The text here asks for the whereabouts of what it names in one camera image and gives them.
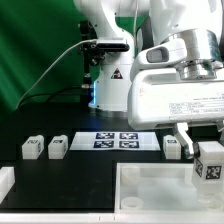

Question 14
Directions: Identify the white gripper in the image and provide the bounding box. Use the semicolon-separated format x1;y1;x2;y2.
128;72;224;159

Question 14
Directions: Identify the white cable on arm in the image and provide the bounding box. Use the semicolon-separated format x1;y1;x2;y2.
132;0;140;41

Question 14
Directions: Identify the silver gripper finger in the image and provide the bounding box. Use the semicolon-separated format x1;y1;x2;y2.
216;120;224;132

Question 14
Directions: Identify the white sheet with tags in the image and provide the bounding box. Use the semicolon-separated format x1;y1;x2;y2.
70;131;160;151

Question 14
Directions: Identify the white square tabletop tray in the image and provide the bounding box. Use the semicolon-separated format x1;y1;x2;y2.
115;163;224;214

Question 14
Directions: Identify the white left fence block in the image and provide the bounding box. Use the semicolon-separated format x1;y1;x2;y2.
0;167;15;204

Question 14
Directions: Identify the grey cable to camera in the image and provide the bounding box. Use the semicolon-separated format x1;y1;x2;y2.
14;38;98;111

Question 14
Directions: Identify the black cable on table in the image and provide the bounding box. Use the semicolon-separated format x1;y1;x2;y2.
18;86;93;108

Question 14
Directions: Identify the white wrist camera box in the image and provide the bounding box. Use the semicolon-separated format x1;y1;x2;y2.
130;38;187;80

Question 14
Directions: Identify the black camera on stand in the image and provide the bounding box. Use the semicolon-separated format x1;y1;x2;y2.
80;21;134;110

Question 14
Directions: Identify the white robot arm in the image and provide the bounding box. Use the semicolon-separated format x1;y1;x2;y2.
73;0;224;158

